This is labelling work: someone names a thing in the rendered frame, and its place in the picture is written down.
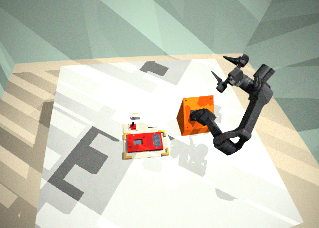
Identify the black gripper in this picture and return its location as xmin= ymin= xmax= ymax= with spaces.
xmin=211 ymin=54 xmax=250 ymax=93

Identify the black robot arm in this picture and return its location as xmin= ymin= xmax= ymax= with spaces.
xmin=190 ymin=64 xmax=275 ymax=156

